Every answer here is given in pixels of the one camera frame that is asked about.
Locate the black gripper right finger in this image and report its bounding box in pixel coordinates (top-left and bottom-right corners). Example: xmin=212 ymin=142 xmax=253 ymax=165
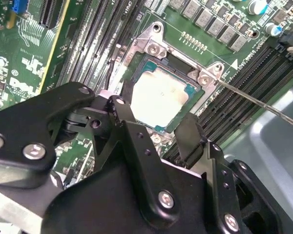
xmin=174 ymin=113 xmax=284 ymax=234

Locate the silver CPU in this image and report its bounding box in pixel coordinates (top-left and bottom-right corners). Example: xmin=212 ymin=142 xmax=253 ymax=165
xmin=130 ymin=59 xmax=204 ymax=134

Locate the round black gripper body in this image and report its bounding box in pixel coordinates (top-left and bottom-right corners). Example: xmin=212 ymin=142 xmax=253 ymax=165
xmin=40 ymin=158 xmax=219 ymax=234

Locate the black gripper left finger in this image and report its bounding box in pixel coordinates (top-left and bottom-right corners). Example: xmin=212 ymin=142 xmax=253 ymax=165
xmin=0 ymin=82 xmax=181 ymax=224

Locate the thin metal locking lever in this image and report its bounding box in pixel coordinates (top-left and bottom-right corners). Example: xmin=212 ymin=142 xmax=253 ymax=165
xmin=200 ymin=70 xmax=293 ymax=129

